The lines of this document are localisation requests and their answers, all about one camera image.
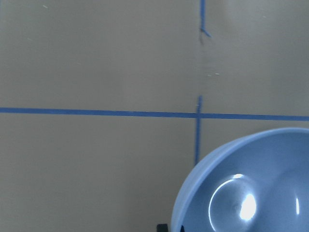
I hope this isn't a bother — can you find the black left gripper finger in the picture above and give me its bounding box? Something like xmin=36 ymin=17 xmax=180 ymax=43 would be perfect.
xmin=156 ymin=223 xmax=169 ymax=232

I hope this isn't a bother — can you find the upper blue tape piece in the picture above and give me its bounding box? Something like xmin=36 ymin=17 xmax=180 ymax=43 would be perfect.
xmin=199 ymin=0 xmax=212 ymax=38

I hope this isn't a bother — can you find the lower vertical blue tape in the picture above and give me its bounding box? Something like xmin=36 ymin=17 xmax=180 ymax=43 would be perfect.
xmin=194 ymin=95 xmax=203 ymax=165

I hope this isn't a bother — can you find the blue plastic bowl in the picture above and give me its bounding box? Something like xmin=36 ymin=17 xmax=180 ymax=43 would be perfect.
xmin=170 ymin=128 xmax=309 ymax=232

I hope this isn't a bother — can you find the long horizontal blue tape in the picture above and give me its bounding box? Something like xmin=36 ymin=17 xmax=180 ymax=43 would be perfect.
xmin=0 ymin=107 xmax=309 ymax=121

